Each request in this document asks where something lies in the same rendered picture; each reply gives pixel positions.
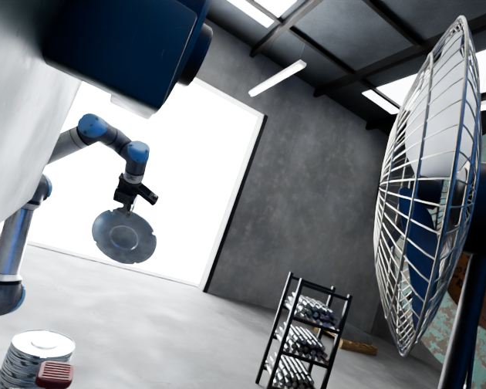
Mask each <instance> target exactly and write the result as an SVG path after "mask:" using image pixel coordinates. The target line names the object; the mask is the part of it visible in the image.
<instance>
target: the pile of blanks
mask: <svg viewBox="0 0 486 389"><path fill-rule="evenodd" d="M72 354H73V352H72V353H70V354H68V355H66V356H64V357H56V358H44V357H43V358H41V357H33V356H29V355H27V354H24V353H22V352H20V351H18V350H16V349H15V348H14V347H13V345H12V340H11V343H10V345H9V347H8V350H7V352H6V355H5V358H4V360H3V362H2V365H1V367H0V389H9V388H18V389H45V388H42V387H38V386H37V385H36V384H35V379H36V376H37V373H38V371H39V367H40V365H41V364H42V363H43V362H45V361H57V362H63V363H69V362H70V360H71V356H72Z"/></svg>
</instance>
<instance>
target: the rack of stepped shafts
mask: <svg viewBox="0 0 486 389"><path fill-rule="evenodd" d="M293 274H294V273H293V272H289V277H288V279H287V282H286V284H285V288H284V291H283V294H282V298H281V301H280V304H279V306H278V311H277V313H276V316H275V320H274V323H273V326H272V330H271V333H270V335H269V338H268V342H267V345H266V348H265V352H264V354H263V358H262V362H261V364H260V367H259V369H258V374H257V377H256V379H255V383H256V384H259V381H260V379H261V376H262V372H263V370H266V371H268V374H269V379H268V384H267V387H266V389H284V388H285V386H286V388H287V389H292V388H293V389H316V388H315V386H314V385H313V384H314V383H315V382H314V380H313V379H312V376H311V372H312V367H313V364H314V365H316V366H320V367H324V368H326V372H325V375H324V378H323V380H322V385H321V388H320V389H326V387H327V384H328V381H329V376H330V374H331V371H332V366H333V363H334V360H335V357H336V352H337V350H338V346H339V342H340V339H341V336H342V333H343V328H344V326H345V322H346V318H347V315H348V312H349V307H350V304H351V301H352V298H353V296H351V295H349V294H348V295H347V297H345V296H341V295H339V294H336V293H335V291H336V287H334V286H332V288H331V289H330V288H327V287H325V286H321V285H318V284H315V283H313V282H310V281H307V280H304V279H302V278H298V277H295V276H293ZM292 279H294V280H297V281H299V284H298V288H297V290H296V293H292V295H293V297H294V298H293V297H291V296H289V301H288V300H285V299H286V296H287V293H288V291H289V287H290V283H291V281H292ZM303 286H304V287H307V288H310V289H314V290H316V291H319V292H321V293H325V294H328V295H329V298H328V301H327V304H326V305H325V304H324V303H322V302H321V301H319V300H316V299H311V298H309V297H306V296H303V295H300V294H301V291H302V287H303ZM333 297H337V298H339V299H343V300H345V301H346V303H345V306H344V309H343V313H342V316H341V319H340V322H339V326H337V325H336V324H335V323H338V320H337V319H336V318H335V317H334V315H335V313H334V312H333V311H332V310H331V309H330V306H331V304H332V299H333ZM282 309H285V310H290V313H289V317H288V319H287V322H284V324H285V328H282V327H281V326H280V327H279V329H280V332H279V331H277V330H276V328H277V325H278V321H279V318H280V316H281V313H282ZM294 314H295V315H296V316H300V317H301V318H302V319H301V318H298V317H296V316H294ZM306 319H308V320H309V321H308V320H306ZM292 320H295V321H298V322H300V323H304V324H307V325H310V326H314V327H316V328H319V332H318V334H317V336H316V335H315V334H314V333H313V332H312V331H311V330H308V329H306V328H302V327H300V328H298V327H295V326H294V325H293V324H292ZM312 321H314V322H315V323H313V322H312ZM319 324H320V325H319ZM330 327H332V328H334V329H331V328H330ZM323 330H325V331H328V332H331V333H335V334H336V337H335V340H334V343H333V346H332V351H331V354H330V357H329V361H328V360H327V359H326V358H327V357H328V355H327V353H326V352H325V351H324V350H325V346H324V345H323V344H322V341H321V338H322V333H323ZM273 339H275V340H278V341H279V343H280V344H279V348H278V352H275V358H273V357H272V356H270V359H271V360H270V362H269V361H268V360H267V357H268V352H269V350H270V347H271V345H272V340H273ZM283 349H285V350H283ZM289 351H291V353H290V352H289ZM295 353H298V355H297V354H295ZM283 355H286V356H287V357H283ZM303 355H304V357H303ZM289 357H290V358H291V359H290V358H289ZM309 358H310V359H309ZM315 359H317V361H316V360H315ZM301 360H302V361H305V362H307V363H309V365H308V368H307V369H306V367H305V365H304V364H303V362H301ZM320 361H322V362H323V363H321V362H320ZM273 384H274V386H273ZM278 384H279V385H280V387H278Z"/></svg>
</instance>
